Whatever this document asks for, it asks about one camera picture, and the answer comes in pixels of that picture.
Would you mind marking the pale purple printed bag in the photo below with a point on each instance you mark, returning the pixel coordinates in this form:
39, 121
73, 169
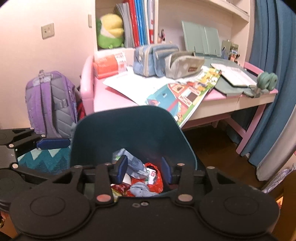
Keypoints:
284, 176

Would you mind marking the dark teal plastic bin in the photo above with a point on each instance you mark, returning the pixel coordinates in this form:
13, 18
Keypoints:
129, 129

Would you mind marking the blue pencil case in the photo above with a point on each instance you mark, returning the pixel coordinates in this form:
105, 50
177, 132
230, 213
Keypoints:
150, 60

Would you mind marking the white paper sheets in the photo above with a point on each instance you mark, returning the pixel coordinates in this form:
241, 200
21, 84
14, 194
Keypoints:
131, 88

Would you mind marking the small toy figures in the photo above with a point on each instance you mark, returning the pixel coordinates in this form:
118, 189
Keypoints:
231, 51

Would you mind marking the colourful picture book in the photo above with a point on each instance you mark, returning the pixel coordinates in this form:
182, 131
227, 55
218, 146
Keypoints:
180, 97

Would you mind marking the red and yellow snack wrapper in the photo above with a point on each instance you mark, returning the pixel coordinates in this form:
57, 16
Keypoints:
120, 188

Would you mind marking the beige wall switch plate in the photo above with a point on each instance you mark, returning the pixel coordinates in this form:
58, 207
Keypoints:
47, 31

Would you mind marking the purple and grey backpack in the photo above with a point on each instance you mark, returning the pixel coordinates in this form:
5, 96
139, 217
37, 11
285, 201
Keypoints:
50, 102

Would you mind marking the red bag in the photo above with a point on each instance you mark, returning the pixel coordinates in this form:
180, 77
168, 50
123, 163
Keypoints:
80, 109

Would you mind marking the pink desk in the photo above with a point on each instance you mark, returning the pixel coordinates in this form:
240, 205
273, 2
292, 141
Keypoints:
108, 97

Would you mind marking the grey blue wrapper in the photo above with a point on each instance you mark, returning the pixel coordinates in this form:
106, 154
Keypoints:
140, 188

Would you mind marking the blue curtain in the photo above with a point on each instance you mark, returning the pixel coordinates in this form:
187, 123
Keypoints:
268, 69

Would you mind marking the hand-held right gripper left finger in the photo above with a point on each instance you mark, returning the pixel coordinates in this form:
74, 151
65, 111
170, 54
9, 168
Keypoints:
121, 170

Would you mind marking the grey pencil case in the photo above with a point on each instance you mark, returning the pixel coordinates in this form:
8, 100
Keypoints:
182, 67

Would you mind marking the yellow and green plush toy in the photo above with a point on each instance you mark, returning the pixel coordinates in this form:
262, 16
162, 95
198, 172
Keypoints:
109, 32

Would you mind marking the red plastic packet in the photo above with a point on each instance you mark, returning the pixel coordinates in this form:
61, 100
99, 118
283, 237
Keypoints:
155, 183

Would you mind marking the blue book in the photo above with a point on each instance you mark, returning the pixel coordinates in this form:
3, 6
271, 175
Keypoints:
142, 20

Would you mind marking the pale green book stand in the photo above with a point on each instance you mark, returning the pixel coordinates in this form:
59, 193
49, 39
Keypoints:
201, 39

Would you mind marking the teal zigzag rug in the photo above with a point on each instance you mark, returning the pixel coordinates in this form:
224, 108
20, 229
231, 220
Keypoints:
46, 160

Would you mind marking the white shelf hutch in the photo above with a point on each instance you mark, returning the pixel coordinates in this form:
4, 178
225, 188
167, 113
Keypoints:
171, 20

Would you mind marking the pale blue plastic packet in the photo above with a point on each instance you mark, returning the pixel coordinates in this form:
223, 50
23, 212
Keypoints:
136, 165

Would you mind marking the white book with red label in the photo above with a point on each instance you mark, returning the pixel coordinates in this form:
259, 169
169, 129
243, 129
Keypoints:
150, 20

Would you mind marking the open white notebook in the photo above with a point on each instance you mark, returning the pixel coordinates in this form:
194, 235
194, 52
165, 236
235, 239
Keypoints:
235, 75

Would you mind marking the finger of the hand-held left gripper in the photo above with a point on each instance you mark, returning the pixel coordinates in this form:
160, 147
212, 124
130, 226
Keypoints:
34, 173
53, 143

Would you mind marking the beige wall outlet plate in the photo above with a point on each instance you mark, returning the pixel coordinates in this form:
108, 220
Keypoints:
90, 20

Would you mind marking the grey green desk pad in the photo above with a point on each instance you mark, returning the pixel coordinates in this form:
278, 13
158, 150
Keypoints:
229, 89

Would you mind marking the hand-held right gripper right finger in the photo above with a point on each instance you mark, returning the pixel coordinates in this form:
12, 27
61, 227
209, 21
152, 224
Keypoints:
165, 169

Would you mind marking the small pink figurine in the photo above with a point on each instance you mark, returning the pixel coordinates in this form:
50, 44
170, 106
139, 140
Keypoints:
162, 36

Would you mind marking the orange tissue packet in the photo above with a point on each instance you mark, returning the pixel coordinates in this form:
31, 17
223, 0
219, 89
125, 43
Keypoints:
107, 66

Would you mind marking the grey folder stack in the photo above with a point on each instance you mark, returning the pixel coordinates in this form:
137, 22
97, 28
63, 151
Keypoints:
127, 27

